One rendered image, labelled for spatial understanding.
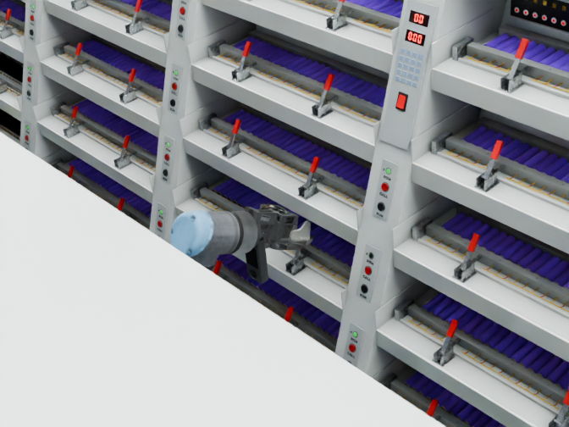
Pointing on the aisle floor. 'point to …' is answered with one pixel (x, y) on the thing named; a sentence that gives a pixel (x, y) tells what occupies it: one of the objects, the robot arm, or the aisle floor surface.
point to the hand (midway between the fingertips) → (306, 239)
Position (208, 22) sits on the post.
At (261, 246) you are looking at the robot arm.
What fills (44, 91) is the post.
